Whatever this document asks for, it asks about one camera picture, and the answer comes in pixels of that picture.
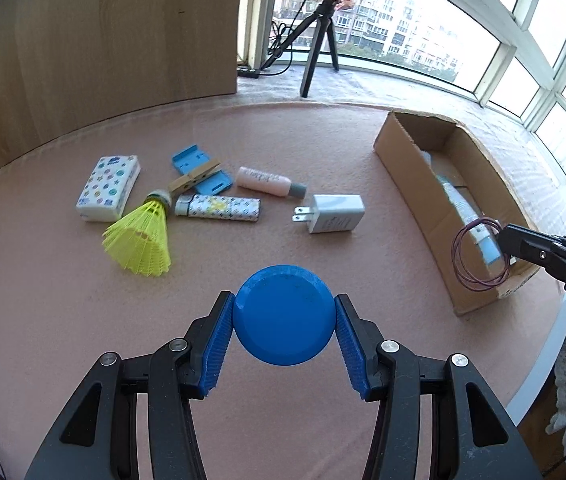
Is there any small pink bottle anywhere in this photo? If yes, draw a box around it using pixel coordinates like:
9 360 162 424
236 166 307 200

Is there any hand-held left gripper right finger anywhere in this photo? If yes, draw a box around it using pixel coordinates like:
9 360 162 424
334 294 544 480

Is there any white window frame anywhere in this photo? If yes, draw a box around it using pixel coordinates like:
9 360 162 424
235 0 566 178

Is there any white tube with blue cap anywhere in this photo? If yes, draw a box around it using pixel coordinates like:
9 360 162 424
420 152 511 267

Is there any brown cardboard box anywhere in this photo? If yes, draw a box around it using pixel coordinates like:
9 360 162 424
374 111 544 317

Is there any purple wire loop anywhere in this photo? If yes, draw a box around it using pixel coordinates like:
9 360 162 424
453 217 512 292

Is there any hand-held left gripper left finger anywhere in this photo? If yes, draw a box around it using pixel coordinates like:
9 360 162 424
25 290 237 480

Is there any white quilted mat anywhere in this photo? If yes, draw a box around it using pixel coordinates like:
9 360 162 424
238 67 566 241

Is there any patterned tissue pack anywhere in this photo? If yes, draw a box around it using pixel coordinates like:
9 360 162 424
76 155 141 222

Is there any blue plastic bracket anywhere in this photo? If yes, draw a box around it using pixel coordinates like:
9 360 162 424
171 144 234 196

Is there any black ring light cable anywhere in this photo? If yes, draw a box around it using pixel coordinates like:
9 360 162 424
263 0 324 77

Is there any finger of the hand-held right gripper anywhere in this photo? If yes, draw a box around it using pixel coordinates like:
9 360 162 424
505 224 566 267
498 232 566 287

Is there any blue round lid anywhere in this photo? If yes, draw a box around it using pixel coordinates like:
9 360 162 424
233 265 338 367

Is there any wooden clothespin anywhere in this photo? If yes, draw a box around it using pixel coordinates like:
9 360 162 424
168 159 222 196

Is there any black tripod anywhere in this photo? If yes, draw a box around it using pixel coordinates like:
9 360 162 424
261 0 340 98

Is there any large wooden board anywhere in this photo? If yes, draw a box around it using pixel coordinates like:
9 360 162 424
0 0 246 171

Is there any white wall charger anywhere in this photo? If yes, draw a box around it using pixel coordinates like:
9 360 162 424
291 194 365 234

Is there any yellow shuttlecock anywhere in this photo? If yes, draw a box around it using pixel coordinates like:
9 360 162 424
102 189 172 277

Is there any white patterned lighter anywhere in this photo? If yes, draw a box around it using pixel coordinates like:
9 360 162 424
175 194 261 222

